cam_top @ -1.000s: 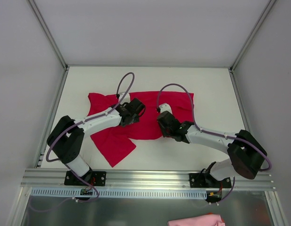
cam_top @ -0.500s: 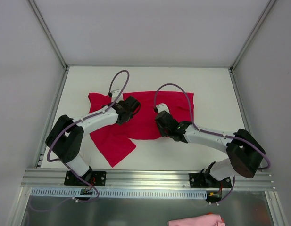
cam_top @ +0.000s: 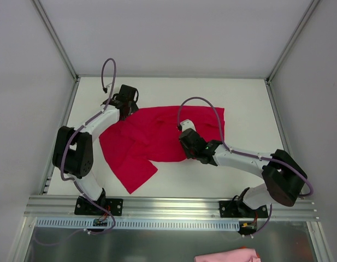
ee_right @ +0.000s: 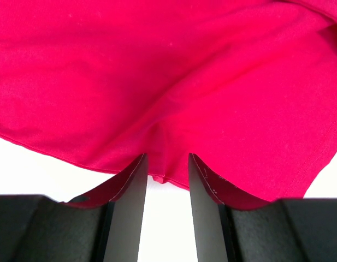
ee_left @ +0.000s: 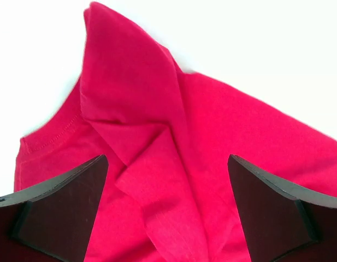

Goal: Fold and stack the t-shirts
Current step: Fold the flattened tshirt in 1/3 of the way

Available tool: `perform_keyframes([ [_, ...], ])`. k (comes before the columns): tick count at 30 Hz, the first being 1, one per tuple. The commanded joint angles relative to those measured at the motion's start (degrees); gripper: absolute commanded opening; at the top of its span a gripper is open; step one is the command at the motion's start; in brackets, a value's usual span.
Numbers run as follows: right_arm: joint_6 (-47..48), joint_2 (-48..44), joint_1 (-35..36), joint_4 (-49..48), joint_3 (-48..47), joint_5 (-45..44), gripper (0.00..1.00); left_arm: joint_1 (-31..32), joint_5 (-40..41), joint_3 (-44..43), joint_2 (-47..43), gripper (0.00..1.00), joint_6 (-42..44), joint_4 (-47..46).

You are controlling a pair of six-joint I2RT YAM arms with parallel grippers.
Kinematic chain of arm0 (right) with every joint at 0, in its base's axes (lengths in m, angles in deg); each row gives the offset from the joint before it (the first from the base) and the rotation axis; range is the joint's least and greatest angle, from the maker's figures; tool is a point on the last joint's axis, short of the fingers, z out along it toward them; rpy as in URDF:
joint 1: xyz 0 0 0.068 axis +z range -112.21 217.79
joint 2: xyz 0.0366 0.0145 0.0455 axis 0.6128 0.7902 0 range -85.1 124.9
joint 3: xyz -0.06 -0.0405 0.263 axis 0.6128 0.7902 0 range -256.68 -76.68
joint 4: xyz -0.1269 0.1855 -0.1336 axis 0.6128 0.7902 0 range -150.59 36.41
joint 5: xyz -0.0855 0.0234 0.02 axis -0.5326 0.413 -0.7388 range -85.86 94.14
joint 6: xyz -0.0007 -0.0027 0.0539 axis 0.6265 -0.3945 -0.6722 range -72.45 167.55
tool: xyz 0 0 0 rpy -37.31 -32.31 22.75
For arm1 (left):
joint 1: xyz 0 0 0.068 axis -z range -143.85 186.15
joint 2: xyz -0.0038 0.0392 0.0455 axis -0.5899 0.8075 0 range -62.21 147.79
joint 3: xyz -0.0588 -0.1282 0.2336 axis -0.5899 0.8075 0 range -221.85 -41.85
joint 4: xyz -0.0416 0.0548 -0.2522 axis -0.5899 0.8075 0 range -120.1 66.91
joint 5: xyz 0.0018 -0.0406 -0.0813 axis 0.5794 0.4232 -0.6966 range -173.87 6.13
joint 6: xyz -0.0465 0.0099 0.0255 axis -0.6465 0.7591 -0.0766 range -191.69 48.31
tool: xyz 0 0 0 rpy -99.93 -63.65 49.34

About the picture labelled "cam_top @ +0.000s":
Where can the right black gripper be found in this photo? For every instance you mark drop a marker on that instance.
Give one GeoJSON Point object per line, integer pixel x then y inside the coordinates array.
{"type": "Point", "coordinates": [186, 147]}

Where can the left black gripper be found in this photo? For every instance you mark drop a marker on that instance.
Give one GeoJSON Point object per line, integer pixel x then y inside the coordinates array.
{"type": "Point", "coordinates": [127, 109]}

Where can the red t-shirt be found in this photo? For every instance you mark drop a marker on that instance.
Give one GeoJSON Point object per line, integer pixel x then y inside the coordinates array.
{"type": "Point", "coordinates": [130, 147]}

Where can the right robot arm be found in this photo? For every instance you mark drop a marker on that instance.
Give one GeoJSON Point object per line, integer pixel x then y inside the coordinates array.
{"type": "Point", "coordinates": [282, 176]}

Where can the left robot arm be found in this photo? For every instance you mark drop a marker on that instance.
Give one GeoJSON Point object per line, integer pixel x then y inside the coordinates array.
{"type": "Point", "coordinates": [73, 152]}

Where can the light pink folded shirt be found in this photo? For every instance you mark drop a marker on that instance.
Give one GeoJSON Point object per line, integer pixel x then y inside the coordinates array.
{"type": "Point", "coordinates": [241, 254]}

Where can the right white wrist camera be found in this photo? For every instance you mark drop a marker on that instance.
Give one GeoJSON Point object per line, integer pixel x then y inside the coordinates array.
{"type": "Point", "coordinates": [187, 124]}

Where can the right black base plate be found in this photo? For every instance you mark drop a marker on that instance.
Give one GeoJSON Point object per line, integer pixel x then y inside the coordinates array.
{"type": "Point", "coordinates": [236, 209]}

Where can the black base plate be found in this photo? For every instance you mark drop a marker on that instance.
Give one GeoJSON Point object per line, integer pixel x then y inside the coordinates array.
{"type": "Point", "coordinates": [236, 209]}
{"type": "Point", "coordinates": [86, 208]}

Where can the left aluminium frame post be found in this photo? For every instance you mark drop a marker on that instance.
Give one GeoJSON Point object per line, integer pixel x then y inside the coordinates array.
{"type": "Point", "coordinates": [38, 6]}

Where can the aluminium frame post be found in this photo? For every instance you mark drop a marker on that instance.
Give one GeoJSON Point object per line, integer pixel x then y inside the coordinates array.
{"type": "Point", "coordinates": [305, 18]}
{"type": "Point", "coordinates": [38, 6]}

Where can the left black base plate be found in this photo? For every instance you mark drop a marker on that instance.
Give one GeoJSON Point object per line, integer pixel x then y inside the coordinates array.
{"type": "Point", "coordinates": [86, 208]}

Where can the aluminium front rail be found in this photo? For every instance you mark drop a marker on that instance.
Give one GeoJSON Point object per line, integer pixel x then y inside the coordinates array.
{"type": "Point", "coordinates": [167, 208]}

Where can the slotted grey cable duct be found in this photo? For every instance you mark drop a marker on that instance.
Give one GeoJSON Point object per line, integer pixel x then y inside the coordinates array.
{"type": "Point", "coordinates": [132, 224]}

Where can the right aluminium frame post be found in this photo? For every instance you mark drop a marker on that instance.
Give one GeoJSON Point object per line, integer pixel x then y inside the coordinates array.
{"type": "Point", "coordinates": [305, 18]}

